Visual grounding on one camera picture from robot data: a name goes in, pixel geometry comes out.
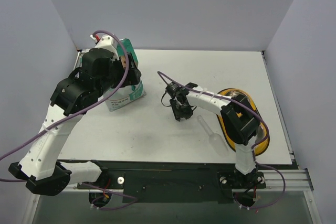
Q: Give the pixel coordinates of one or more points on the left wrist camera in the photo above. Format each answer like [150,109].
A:
[105,42]

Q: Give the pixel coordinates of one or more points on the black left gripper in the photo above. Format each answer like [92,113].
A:
[132,73]

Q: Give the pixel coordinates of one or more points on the green white dog food bag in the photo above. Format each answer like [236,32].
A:
[126,94]

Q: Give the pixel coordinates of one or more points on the yellow double bowl feeder tray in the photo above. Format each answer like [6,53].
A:
[261,147]

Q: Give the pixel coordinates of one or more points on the clear plastic scoop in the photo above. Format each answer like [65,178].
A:
[214,139]

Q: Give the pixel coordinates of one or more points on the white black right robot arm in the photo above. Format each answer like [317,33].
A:
[241,123]

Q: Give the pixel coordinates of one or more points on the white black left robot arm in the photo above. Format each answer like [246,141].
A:
[73,96]

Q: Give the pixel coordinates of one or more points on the far steel bowl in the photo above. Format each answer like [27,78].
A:
[233,93]

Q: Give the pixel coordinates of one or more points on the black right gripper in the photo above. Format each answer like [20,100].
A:
[181,107]

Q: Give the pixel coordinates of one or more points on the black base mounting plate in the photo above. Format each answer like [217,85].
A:
[162,182]

